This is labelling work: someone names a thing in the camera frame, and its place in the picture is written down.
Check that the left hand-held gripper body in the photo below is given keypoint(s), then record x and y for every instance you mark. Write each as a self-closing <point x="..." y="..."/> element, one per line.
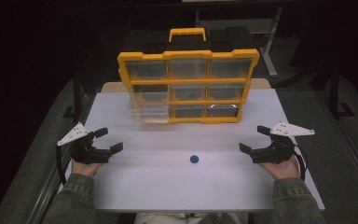
<point x="88" y="154"/>

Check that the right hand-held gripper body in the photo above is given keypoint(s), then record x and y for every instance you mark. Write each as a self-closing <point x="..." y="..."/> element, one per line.
<point x="275" y="154"/>

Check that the clear plastic drawer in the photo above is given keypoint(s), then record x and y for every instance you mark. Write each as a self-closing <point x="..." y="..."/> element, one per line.
<point x="149" y="107"/>

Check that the small blue round wheel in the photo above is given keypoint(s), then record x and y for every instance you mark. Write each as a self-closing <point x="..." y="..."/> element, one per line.
<point x="194" y="159"/>

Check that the yellow black drawer organizer cabinet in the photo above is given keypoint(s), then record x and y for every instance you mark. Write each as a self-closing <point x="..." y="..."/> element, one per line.
<point x="186" y="54"/>

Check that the person's left hand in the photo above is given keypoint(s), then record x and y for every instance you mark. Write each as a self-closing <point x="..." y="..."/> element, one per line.
<point x="85" y="169"/>

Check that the person's right hand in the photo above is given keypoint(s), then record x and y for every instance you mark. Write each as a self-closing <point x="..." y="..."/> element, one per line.
<point x="284" y="170"/>

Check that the black metal stand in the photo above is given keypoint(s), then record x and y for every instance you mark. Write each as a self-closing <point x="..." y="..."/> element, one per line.
<point x="76" y="93"/>
<point x="335" y="93"/>

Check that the grey metal stand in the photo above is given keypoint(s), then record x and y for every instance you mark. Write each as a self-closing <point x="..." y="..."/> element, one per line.
<point x="268" y="46"/>

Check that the grid of clear drawers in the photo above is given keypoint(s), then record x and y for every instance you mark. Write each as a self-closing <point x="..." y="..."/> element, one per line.
<point x="188" y="69"/>

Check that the aluminium frame rail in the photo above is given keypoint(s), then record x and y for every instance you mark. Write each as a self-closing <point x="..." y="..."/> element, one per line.
<point x="351" y="149"/>
<point x="48" y="189"/>

